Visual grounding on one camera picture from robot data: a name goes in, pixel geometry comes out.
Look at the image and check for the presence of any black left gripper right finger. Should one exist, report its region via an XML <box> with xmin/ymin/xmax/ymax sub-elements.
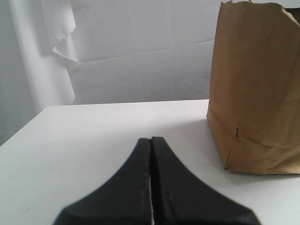
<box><xmin>151</xmin><ymin>137</ymin><xmax>258</xmax><ymax>225</ymax></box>

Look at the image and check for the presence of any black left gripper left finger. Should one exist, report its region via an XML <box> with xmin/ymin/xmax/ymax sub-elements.
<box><xmin>55</xmin><ymin>138</ymin><xmax>152</xmax><ymax>225</ymax></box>

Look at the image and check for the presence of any brown paper bag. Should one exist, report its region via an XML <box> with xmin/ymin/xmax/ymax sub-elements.
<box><xmin>207</xmin><ymin>1</ymin><xmax>300</xmax><ymax>174</ymax></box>

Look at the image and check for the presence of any white backdrop cloth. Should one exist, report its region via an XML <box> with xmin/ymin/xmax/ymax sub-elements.
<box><xmin>0</xmin><ymin>0</ymin><xmax>78</xmax><ymax>143</ymax></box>

